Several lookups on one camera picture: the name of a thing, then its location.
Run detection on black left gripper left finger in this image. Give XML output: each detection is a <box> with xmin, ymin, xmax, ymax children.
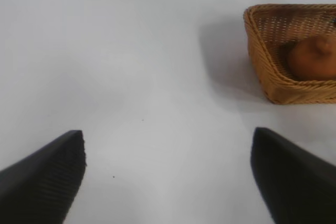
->
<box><xmin>0</xmin><ymin>130</ymin><xmax>88</xmax><ymax>224</ymax></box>

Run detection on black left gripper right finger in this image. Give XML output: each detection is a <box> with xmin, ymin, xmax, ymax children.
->
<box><xmin>250</xmin><ymin>126</ymin><xmax>336</xmax><ymax>224</ymax></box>

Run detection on orange fruit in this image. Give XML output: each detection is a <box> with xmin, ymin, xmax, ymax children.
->
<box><xmin>287</xmin><ymin>36</ymin><xmax>336</xmax><ymax>81</ymax></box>

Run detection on woven wicker basket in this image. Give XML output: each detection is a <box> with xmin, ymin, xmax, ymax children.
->
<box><xmin>243</xmin><ymin>3</ymin><xmax>336</xmax><ymax>105</ymax></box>

